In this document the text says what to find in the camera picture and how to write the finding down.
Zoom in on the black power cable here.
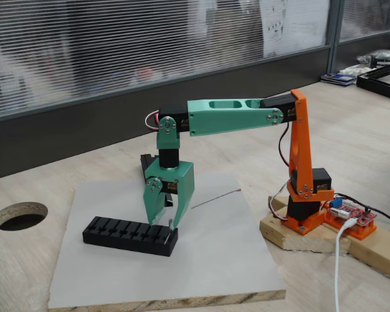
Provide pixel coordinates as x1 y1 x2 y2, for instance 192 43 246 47
334 193 390 228

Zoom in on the elbow servo wire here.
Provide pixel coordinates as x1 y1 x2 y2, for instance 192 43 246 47
278 125 293 170

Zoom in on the black rectangular frame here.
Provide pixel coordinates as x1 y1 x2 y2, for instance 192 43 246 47
356 61 390 103

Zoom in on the black slotted holder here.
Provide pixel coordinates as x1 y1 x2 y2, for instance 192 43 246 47
82 216 179 257

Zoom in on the white USB cable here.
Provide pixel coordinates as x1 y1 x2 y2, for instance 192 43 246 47
333 218 357 312

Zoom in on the white packet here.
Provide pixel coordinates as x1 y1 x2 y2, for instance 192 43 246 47
339 64 365 77

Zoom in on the base servo wire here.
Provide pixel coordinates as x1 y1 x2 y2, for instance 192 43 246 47
268 181 290 224

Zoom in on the blue card stack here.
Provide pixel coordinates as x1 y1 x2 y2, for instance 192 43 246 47
320 73 357 88

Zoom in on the black aluminium profile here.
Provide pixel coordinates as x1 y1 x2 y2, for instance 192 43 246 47
140 154 175 209

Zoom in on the red controller board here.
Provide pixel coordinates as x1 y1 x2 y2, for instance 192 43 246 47
328 194 377 227

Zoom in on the clear bag of parts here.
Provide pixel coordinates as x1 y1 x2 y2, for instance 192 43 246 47
357 48 390 70

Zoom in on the white paper poster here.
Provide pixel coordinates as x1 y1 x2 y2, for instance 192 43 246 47
261 0 331 59

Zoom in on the wrist servo wire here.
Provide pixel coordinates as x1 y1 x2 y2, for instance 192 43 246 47
144 110 161 131

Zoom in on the grey plywood board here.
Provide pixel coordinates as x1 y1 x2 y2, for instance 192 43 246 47
47 172 287 309

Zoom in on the thin silver metal tool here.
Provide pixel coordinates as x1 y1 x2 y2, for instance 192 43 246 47
164 219 174 244

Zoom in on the wooden base beam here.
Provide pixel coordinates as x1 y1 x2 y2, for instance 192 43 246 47
268 194 390 284

